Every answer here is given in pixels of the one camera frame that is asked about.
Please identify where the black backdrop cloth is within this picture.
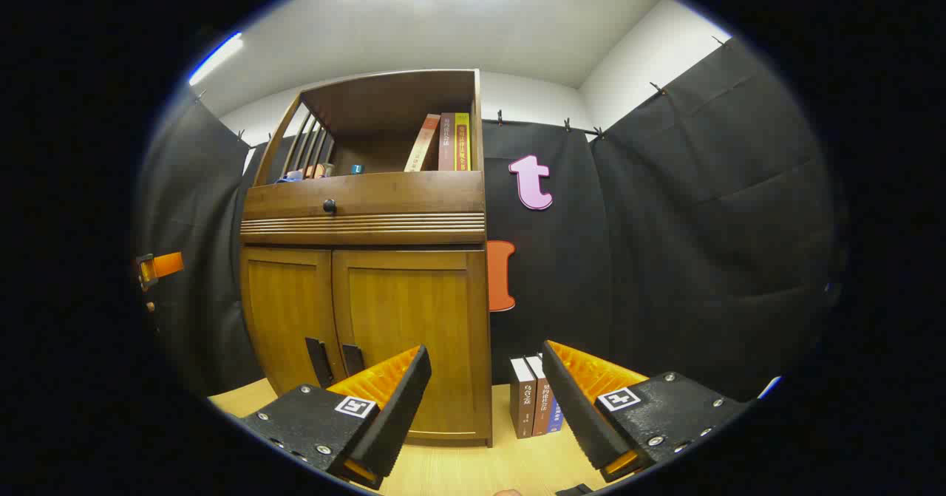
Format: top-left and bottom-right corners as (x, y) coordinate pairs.
(137, 38), (843, 401)

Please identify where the wooden cabinet door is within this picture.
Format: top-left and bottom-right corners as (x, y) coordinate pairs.
(241, 247), (342, 397)
(332, 248), (490, 438)

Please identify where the ceiling strip light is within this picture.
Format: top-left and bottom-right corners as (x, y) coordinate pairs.
(188, 32), (245, 86)

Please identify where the wooden drawer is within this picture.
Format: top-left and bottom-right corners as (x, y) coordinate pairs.
(244, 171), (486, 220)

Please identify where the reddish brown book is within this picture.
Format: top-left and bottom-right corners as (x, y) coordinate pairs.
(525, 356), (555, 436)

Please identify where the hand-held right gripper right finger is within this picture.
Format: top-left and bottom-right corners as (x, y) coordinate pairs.
(542, 340), (751, 483)

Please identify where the yellow book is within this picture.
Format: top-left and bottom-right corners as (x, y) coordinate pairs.
(454, 113), (472, 171)

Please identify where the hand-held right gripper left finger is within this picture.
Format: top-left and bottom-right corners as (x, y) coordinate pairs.
(238, 344), (432, 491)

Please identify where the wooden shoe cabinet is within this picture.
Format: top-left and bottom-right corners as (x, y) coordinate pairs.
(239, 69), (494, 449)

